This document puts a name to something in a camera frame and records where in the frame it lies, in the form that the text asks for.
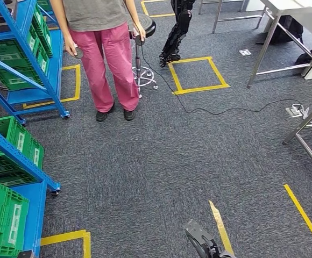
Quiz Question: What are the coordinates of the blue steel shelf rack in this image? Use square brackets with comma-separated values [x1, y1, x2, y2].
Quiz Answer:
[0, 120, 61, 258]
[0, 0, 71, 125]

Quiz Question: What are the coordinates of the person's black shoe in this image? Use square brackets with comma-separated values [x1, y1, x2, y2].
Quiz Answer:
[123, 108, 136, 122]
[95, 103, 116, 123]

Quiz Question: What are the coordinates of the yellow floor tape outline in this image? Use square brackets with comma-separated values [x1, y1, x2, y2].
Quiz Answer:
[141, 0, 175, 19]
[168, 56, 230, 96]
[40, 230, 92, 258]

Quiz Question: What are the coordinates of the person's left hand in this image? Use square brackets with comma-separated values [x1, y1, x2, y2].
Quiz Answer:
[133, 21, 147, 42]

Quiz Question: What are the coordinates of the person's hand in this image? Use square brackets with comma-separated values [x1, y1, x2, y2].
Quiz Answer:
[64, 33, 78, 58]
[133, 21, 147, 42]

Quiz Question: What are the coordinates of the person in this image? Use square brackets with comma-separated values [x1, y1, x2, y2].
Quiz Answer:
[50, 0, 147, 123]

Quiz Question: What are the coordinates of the black round stool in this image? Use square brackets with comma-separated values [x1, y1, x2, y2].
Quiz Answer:
[128, 13, 159, 99]

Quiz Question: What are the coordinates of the yellow floor tape line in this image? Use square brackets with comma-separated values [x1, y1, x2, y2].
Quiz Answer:
[23, 64, 82, 110]

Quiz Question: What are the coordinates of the person's right hand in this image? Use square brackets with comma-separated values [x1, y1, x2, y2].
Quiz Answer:
[64, 33, 78, 58]

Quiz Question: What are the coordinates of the metal floor socket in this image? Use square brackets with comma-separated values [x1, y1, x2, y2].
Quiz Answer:
[285, 106, 304, 119]

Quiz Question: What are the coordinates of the black wheeled object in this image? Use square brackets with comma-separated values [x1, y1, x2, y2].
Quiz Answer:
[257, 15, 312, 66]

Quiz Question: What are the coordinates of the stainless steel table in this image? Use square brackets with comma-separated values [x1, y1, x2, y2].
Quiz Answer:
[246, 0, 312, 89]

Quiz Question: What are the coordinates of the thin black floor cable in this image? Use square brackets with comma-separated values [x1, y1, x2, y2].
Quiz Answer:
[141, 44, 302, 116]

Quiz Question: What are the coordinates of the white plug cable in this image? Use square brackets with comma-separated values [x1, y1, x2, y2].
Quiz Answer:
[292, 103, 312, 130]

